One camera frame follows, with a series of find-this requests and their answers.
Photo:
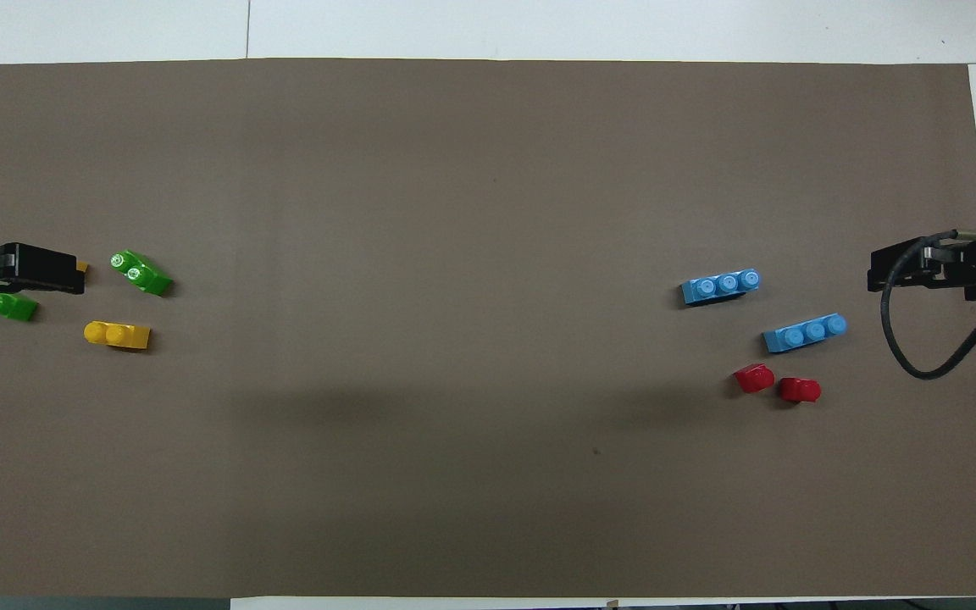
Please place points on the green two-stud toy brick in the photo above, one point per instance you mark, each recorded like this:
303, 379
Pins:
142, 274
15, 308

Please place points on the blue three-stud toy brick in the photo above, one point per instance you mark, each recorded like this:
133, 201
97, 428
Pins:
806, 334
721, 287

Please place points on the red single-stud toy brick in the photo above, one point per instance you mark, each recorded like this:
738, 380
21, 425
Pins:
800, 390
754, 379

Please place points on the brown paper table mat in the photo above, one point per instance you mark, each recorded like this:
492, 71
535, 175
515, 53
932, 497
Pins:
488, 212

